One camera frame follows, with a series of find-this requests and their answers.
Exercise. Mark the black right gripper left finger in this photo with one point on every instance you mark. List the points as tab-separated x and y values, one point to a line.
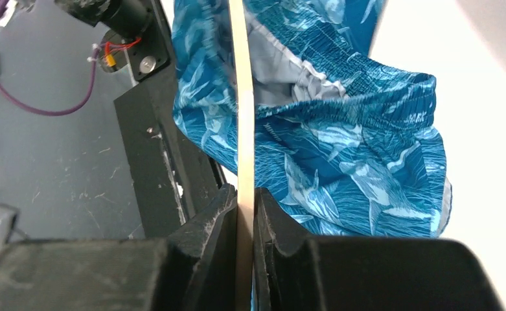
191	269

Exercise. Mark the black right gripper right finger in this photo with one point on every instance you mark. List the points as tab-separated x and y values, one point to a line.
297	270

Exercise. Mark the blue shark print shorts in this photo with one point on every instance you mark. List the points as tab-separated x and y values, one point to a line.
346	145

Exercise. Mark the wooden hanger front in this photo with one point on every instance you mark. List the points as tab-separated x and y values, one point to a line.
246	157

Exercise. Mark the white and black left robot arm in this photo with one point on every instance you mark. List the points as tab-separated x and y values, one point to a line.
128	18

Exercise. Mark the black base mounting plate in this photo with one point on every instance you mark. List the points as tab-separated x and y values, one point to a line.
172	178

